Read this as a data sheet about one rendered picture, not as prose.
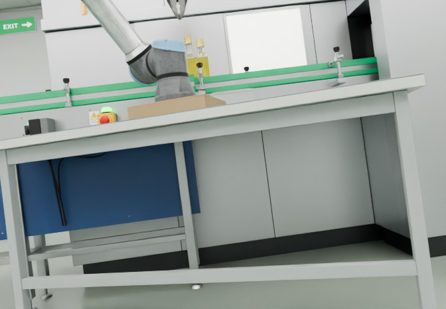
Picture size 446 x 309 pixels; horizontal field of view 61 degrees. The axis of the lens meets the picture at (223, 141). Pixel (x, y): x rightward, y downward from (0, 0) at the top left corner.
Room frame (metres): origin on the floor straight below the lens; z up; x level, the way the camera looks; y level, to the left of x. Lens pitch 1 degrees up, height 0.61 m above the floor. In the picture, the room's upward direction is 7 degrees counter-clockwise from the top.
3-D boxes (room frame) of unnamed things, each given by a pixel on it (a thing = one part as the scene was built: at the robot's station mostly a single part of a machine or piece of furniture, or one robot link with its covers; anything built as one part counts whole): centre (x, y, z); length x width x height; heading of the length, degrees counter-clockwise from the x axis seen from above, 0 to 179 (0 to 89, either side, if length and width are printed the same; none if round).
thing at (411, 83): (2.02, -0.02, 0.73); 1.58 x 1.52 x 0.04; 75
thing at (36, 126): (1.65, 0.77, 0.79); 0.08 x 0.08 x 0.08; 3
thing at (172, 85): (1.38, 0.15, 0.84); 0.15 x 0.15 x 0.10
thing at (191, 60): (1.88, 0.11, 0.99); 0.06 x 0.06 x 0.21; 3
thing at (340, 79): (1.79, -0.58, 0.90); 0.17 x 0.05 x 0.23; 3
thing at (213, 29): (2.03, -0.06, 1.15); 0.90 x 0.03 x 0.34; 93
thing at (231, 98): (1.69, -0.05, 0.79); 0.27 x 0.17 x 0.08; 3
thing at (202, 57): (1.89, 0.05, 0.99); 0.06 x 0.06 x 0.21; 4
